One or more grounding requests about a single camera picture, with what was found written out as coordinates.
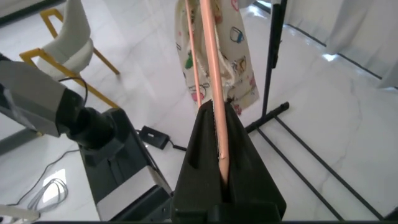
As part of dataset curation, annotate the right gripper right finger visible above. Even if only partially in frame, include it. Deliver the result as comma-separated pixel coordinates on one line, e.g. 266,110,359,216
224,104,287,222

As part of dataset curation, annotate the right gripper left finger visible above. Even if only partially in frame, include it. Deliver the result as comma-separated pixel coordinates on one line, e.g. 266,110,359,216
170,100,224,222

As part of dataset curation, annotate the cream printed garment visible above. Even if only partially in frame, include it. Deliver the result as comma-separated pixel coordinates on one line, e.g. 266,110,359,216
174,0,261,116

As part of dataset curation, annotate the pink clothes hanger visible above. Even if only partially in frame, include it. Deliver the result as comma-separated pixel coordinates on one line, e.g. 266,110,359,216
185,0,231,185

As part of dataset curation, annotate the black clothes rack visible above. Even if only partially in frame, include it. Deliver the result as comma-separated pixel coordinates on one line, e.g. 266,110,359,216
244,0,398,222

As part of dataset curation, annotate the black power adapter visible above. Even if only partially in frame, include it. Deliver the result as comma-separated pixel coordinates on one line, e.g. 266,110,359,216
138,125,171,151

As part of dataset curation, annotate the yellow-framed white chair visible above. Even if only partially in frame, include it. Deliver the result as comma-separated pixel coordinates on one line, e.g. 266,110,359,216
19,0,121,110

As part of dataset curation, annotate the white curtain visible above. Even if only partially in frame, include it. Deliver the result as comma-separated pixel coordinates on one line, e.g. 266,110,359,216
285,0,398,90

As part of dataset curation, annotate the white coiled cable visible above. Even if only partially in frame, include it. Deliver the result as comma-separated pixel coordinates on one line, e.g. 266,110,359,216
27,177,69,213

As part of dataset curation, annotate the grey cable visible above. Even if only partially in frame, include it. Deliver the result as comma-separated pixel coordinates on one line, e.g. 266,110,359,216
6,149,80,208

